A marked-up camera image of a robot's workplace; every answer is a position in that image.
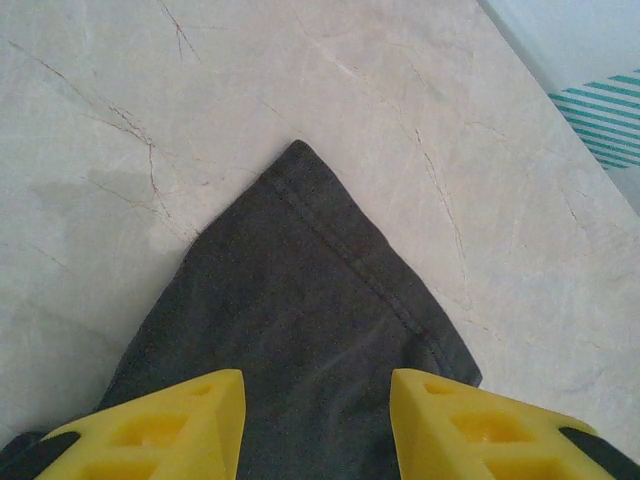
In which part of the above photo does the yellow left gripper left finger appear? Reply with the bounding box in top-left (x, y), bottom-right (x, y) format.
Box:
top-left (9, 368), bottom-right (247, 480)

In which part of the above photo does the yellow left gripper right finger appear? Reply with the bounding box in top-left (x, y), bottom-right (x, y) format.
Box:
top-left (388, 367), bottom-right (640, 480)

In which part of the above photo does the dark grey t-shirt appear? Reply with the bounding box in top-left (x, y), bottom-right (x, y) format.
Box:
top-left (0, 138), bottom-right (484, 480)

